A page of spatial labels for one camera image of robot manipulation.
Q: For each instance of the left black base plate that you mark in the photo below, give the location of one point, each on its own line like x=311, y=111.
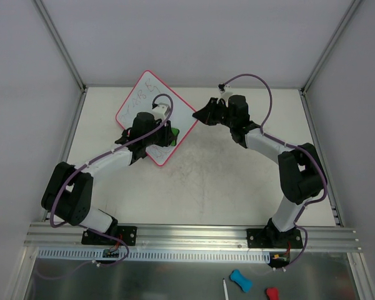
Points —
x=125, y=233

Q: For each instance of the white marker pen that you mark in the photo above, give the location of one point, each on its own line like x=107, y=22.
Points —
x=225, y=289

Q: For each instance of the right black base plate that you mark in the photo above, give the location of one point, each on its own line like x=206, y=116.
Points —
x=266, y=238

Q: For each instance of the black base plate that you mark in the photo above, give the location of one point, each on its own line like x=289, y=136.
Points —
x=266, y=238
x=125, y=233

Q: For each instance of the green bone-shaped eraser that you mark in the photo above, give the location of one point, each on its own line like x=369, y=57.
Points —
x=174, y=137

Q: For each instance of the pink framed whiteboard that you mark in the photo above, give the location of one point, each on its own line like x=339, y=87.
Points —
x=141, y=98

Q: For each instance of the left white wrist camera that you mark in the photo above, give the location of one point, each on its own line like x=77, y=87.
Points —
x=161, y=111

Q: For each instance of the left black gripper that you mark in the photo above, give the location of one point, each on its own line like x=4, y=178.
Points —
x=165, y=134

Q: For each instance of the aluminium mounting rail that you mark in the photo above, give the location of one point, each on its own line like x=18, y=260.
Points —
x=195, y=238

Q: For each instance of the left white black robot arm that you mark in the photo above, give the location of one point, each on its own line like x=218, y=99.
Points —
x=68, y=195

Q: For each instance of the red bone-shaped eraser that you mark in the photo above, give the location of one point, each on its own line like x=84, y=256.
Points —
x=272, y=293

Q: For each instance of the white slotted cable duct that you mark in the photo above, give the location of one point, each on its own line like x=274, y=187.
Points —
x=256, y=257

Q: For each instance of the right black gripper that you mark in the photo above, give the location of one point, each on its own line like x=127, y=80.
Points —
x=217, y=111

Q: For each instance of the blue bone-shaped eraser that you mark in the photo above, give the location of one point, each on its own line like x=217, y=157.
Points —
x=244, y=283

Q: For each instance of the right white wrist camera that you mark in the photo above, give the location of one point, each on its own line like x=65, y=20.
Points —
x=225, y=91

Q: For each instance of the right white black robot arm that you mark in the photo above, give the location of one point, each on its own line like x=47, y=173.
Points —
x=300, y=173

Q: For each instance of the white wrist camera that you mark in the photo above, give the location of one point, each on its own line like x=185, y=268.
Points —
x=161, y=111
x=225, y=91

